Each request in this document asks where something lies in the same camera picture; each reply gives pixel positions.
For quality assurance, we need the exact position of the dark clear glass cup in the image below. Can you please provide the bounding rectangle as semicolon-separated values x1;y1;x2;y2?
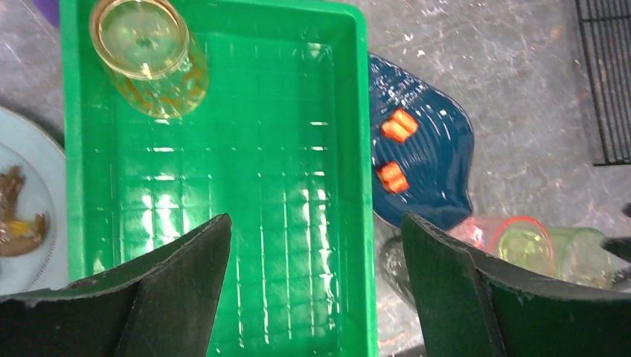
378;236;417;312

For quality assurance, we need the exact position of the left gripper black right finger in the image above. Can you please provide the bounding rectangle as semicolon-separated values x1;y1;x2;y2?
401;213;630;356

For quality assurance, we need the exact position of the green plastic tray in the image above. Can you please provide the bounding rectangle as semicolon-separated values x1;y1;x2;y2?
60;1;378;356

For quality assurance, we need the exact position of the green glass cup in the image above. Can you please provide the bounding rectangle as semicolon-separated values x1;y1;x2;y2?
493;227;627;289

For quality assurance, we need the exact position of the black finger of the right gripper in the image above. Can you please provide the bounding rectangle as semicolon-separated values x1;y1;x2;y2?
601;237;630;286

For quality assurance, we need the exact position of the amber glass cup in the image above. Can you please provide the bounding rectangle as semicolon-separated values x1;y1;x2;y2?
89;1;210;119

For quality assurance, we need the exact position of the black wire rack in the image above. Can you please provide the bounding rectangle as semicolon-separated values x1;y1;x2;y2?
574;1;630;166

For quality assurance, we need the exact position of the light blue plate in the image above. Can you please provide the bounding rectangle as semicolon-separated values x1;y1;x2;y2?
1;109;69;295

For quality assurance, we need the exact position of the dark blue plate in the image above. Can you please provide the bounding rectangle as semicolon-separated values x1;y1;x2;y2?
368;54;474;231

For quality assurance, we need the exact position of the orange food piece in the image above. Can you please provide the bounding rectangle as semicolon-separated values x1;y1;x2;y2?
376;161;410;194
381;108;419;144

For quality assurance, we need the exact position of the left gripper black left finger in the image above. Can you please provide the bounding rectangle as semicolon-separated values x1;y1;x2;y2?
1;213;232;356

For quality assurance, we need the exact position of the brown curled food piece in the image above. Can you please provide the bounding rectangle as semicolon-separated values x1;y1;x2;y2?
1;165;48;257

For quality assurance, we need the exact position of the pink glass cup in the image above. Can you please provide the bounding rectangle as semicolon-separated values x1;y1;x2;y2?
449;216;554;276

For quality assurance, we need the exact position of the purple metronome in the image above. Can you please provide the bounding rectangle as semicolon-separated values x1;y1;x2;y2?
33;0;60;28

